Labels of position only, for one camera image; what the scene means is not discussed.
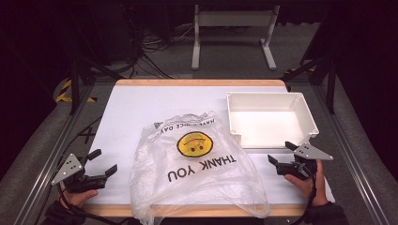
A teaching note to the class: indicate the clear plastic bag yellow smiley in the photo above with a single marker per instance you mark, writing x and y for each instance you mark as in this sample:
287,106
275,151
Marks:
194,184

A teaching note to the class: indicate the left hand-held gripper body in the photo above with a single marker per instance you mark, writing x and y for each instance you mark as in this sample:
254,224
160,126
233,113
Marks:
70,168

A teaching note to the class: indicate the black tape cross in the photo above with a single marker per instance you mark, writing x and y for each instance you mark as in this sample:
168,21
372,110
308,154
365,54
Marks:
87,135

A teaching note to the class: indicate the black tripod stand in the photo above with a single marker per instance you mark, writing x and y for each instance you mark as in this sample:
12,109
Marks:
331,84
74,84

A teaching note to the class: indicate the person's right hand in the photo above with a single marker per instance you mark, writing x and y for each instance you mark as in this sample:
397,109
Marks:
317,190

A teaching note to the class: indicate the white plastic bin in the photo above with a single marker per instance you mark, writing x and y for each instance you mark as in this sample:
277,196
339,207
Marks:
266,128

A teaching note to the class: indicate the yellow black hazard tape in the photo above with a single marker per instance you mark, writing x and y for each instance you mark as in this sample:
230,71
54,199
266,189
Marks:
64,93

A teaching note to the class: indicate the person's left hand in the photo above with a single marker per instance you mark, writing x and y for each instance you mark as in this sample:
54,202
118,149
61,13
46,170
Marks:
76,199

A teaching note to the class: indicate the white metal stand frame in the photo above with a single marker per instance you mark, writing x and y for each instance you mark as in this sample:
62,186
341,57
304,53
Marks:
234,18

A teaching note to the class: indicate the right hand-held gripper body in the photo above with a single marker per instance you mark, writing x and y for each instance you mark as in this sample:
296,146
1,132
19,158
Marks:
309,152

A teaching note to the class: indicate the white table mat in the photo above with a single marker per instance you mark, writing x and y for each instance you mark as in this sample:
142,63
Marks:
140,100

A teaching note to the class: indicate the aluminium frame rail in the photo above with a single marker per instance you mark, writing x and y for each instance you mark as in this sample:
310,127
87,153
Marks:
353,156
53,156

